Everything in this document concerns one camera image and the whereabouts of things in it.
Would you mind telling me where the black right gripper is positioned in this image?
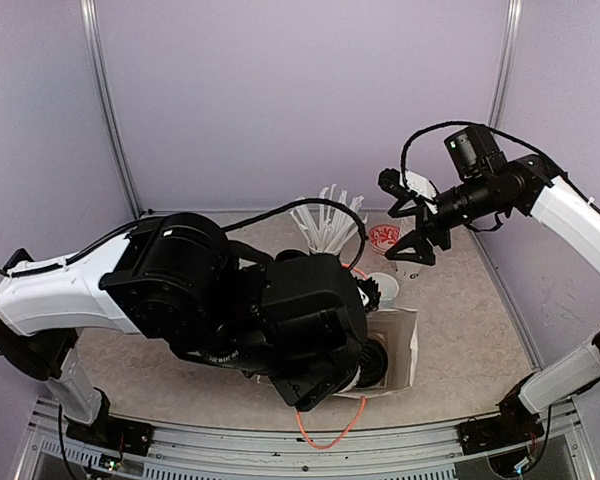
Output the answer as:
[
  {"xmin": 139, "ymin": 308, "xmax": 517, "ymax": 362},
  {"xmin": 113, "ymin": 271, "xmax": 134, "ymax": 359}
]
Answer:
[{"xmin": 386, "ymin": 171, "xmax": 510, "ymax": 263}]

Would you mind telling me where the black coffee cup lid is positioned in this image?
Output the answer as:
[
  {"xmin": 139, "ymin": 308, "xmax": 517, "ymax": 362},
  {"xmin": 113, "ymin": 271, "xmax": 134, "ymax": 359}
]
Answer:
[{"xmin": 357, "ymin": 339, "xmax": 389, "ymax": 388}]

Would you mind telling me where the white paper takeout bag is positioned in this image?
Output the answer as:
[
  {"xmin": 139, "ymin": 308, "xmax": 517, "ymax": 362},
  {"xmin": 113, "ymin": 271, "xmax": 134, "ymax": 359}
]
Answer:
[{"xmin": 294, "ymin": 262, "xmax": 420, "ymax": 450}]

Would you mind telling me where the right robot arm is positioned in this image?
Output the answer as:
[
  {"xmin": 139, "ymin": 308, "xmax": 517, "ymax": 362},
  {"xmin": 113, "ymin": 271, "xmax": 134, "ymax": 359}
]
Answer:
[{"xmin": 379, "ymin": 119, "xmax": 600, "ymax": 318}]

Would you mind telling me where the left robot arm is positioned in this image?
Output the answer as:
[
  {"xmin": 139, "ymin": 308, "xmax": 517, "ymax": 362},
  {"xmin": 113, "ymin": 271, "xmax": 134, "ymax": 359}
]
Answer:
[{"xmin": 0, "ymin": 212, "xmax": 379, "ymax": 445}]

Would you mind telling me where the red patterned bowl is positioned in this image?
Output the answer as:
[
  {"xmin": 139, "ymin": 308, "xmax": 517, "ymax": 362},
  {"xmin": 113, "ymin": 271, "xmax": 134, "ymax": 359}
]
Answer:
[{"xmin": 369, "ymin": 224, "xmax": 401, "ymax": 253}]

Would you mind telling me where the light blue ceramic mug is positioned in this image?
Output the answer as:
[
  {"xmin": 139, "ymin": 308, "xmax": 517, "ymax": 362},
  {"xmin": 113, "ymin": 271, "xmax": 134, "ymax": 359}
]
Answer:
[{"xmin": 369, "ymin": 272, "xmax": 400, "ymax": 309}]

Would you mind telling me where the black cup holding straws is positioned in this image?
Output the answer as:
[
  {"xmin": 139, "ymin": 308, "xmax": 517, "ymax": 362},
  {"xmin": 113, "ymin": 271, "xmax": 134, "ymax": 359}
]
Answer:
[{"xmin": 309, "ymin": 246, "xmax": 340, "ymax": 257}]

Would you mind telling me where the stack of black lids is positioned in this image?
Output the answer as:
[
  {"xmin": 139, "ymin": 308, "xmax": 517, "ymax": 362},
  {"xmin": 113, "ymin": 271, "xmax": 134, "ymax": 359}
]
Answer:
[{"xmin": 275, "ymin": 249, "xmax": 307, "ymax": 262}]

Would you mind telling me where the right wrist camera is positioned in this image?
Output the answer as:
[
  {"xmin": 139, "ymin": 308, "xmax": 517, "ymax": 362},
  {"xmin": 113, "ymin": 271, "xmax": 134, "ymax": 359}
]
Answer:
[{"xmin": 378, "ymin": 168, "xmax": 438, "ymax": 204}]

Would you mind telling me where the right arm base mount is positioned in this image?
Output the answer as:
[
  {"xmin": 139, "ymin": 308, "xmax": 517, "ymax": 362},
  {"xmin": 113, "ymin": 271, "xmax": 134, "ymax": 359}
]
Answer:
[{"xmin": 456, "ymin": 385, "xmax": 545, "ymax": 455}]

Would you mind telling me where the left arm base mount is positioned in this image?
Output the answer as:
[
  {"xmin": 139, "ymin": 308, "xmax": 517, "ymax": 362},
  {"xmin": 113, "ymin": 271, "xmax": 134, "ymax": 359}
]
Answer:
[{"xmin": 66, "ymin": 388, "xmax": 155, "ymax": 457}]

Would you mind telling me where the right aluminium corner post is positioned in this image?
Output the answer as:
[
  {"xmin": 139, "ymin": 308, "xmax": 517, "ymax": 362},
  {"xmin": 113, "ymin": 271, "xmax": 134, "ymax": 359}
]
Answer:
[{"xmin": 487, "ymin": 0, "xmax": 524, "ymax": 128}]

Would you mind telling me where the aluminium corner post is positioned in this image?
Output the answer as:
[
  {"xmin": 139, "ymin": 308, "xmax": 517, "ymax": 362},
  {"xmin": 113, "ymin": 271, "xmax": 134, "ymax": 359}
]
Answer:
[
  {"xmin": 80, "ymin": 0, "xmax": 143, "ymax": 219},
  {"xmin": 487, "ymin": 0, "xmax": 524, "ymax": 128}
]

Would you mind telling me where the front aluminium frame rail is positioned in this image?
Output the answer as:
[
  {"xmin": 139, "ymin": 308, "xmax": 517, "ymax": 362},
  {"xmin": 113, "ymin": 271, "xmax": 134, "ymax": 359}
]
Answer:
[{"xmin": 8, "ymin": 399, "xmax": 599, "ymax": 479}]

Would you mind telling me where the left aluminium corner post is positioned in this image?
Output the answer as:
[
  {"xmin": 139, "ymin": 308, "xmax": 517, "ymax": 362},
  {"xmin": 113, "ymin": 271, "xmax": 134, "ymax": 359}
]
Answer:
[{"xmin": 80, "ymin": 0, "xmax": 143, "ymax": 219}]

